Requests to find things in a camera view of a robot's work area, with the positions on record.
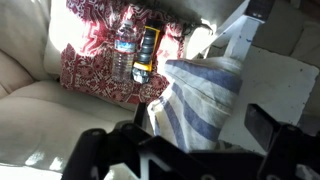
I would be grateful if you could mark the beige fabric sofa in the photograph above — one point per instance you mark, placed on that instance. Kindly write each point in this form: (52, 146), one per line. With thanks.
(50, 113)

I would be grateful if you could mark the red white patterned cloth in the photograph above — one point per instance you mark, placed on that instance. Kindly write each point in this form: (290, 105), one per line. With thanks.
(90, 70)

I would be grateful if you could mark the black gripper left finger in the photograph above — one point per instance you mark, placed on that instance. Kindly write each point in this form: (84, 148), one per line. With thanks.
(140, 115)

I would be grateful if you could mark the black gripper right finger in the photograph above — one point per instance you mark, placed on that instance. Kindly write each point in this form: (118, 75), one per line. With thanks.
(261, 126)

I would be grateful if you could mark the white wooden chair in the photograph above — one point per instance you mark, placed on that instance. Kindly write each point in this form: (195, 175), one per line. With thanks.
(276, 86)

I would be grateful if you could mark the blue white striped towel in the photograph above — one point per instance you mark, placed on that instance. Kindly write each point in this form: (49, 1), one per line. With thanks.
(196, 106)

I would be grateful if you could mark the clear plastic water bottle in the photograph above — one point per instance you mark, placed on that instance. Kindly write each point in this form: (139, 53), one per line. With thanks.
(124, 50)

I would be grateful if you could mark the dark bottle with yellow label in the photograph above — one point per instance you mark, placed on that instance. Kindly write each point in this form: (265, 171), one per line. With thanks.
(146, 53)

